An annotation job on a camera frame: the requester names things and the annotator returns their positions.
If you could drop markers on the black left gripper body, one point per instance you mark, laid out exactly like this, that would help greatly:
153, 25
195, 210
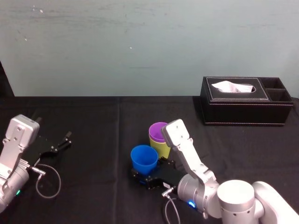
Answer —
44, 147

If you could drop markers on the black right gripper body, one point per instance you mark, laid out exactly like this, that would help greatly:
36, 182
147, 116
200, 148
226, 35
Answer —
163, 176

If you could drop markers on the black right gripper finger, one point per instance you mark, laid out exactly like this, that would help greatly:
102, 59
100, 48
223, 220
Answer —
167, 161
135, 173

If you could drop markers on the blue plastic cup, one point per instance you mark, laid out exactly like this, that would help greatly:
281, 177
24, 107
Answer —
143, 158

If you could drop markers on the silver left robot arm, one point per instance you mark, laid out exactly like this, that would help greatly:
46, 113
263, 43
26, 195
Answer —
14, 140

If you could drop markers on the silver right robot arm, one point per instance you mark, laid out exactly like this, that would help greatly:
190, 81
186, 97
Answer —
236, 200

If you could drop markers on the yellow-green plastic cup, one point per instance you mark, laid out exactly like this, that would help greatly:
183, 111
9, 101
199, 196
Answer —
162, 149

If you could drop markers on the purple plastic cup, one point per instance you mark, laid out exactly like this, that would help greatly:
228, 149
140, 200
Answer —
156, 133

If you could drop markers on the black table cloth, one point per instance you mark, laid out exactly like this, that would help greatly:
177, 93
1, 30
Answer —
98, 144

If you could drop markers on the black fabric panel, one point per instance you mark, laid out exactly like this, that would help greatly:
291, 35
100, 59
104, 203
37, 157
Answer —
4, 84

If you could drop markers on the black leather tissue box organiser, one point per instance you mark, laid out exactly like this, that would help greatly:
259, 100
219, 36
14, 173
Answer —
245, 109

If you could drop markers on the white paper tissue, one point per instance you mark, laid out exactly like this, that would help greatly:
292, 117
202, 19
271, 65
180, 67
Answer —
231, 86

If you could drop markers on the pale wall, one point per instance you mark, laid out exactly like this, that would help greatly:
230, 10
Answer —
116, 46

